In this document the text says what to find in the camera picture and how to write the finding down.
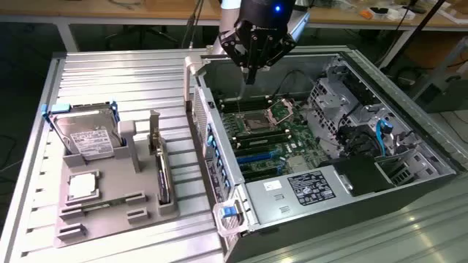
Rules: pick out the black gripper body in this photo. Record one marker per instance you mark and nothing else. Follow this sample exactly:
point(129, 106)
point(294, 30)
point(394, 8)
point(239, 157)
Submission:
point(263, 13)

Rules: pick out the black Nvidia graphics card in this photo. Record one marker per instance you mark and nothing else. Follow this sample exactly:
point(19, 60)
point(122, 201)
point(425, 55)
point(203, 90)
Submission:
point(165, 178)

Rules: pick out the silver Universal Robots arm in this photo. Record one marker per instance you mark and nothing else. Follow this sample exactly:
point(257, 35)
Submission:
point(227, 22)

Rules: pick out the black RAM slot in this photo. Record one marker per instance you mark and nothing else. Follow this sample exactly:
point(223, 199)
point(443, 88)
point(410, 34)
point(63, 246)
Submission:
point(245, 108)
point(242, 102)
point(257, 133)

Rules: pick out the thin metal locking lever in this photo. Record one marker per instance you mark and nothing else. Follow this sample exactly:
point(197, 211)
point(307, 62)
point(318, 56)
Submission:
point(239, 107)

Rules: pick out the metal socket cover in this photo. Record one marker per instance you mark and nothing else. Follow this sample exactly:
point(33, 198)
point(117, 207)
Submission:
point(279, 109)

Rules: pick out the black tripod legs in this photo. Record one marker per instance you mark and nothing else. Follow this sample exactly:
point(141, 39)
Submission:
point(145, 28)

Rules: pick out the grey perforated disk bay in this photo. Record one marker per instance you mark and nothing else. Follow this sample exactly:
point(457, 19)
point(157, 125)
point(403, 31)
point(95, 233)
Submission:
point(329, 109)

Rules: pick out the orange and white item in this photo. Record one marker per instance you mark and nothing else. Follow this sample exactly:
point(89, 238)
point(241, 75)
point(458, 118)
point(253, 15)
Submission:
point(366, 13)

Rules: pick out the CPU socket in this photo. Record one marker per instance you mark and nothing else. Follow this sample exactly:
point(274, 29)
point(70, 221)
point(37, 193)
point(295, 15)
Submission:
point(257, 120)

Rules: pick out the white box black insert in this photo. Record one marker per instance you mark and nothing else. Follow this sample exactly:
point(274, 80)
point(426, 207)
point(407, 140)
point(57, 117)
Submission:
point(385, 15)

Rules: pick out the green motherboard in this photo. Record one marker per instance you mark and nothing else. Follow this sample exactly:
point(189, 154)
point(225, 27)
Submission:
point(303, 137)

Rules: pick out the blue slot latch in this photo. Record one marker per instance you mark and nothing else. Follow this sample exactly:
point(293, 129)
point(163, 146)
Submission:
point(227, 184)
point(211, 137)
point(223, 174)
point(219, 154)
point(221, 164)

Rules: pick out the green RAM stick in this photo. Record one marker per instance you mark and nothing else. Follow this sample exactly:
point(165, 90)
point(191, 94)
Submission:
point(105, 206)
point(263, 139)

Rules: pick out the black slanted pole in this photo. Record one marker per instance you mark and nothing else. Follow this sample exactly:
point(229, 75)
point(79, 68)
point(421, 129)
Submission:
point(417, 27)

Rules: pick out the black desk device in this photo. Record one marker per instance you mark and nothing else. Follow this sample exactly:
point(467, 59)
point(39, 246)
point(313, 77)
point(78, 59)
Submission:
point(415, 8)

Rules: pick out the blue expansion slot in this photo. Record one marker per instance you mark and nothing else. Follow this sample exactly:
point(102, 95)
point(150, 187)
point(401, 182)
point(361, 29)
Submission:
point(259, 158)

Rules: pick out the silver chipset heatsink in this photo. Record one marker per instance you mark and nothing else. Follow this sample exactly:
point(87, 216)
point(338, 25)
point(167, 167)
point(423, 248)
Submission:
point(298, 164)

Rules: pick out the black expansion slot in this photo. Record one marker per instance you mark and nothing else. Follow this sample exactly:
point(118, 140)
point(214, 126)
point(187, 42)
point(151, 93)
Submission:
point(259, 172)

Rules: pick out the black equipment box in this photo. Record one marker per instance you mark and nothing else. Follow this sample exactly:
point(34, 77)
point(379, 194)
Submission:
point(439, 96)

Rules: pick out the hard disk in blue caddy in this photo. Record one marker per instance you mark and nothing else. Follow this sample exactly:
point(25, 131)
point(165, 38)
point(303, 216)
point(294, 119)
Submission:
point(87, 131)

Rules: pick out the grey slotted disk bay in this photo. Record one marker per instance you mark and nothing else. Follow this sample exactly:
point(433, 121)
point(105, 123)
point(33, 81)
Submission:
point(406, 167)

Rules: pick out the silver power supply unit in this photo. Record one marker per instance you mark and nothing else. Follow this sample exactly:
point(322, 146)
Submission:
point(271, 211)

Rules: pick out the blue case release latch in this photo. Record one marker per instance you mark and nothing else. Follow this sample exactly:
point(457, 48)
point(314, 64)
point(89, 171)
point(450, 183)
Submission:
point(227, 212)

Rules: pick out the silver CPU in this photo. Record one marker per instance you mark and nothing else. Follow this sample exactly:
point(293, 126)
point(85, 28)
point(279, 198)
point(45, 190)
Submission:
point(83, 186)

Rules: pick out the open grey PC case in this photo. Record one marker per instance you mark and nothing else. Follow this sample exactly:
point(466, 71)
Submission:
point(402, 208)

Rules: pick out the grey parts rack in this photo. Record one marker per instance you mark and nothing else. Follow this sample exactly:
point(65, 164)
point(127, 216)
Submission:
point(121, 219)

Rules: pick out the wooden desk white frame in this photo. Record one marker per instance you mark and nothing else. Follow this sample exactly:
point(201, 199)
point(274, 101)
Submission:
point(329, 16)
point(91, 12)

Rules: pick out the grey aluminium frame post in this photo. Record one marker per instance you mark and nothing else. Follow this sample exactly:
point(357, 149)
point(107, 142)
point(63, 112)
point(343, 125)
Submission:
point(438, 71)

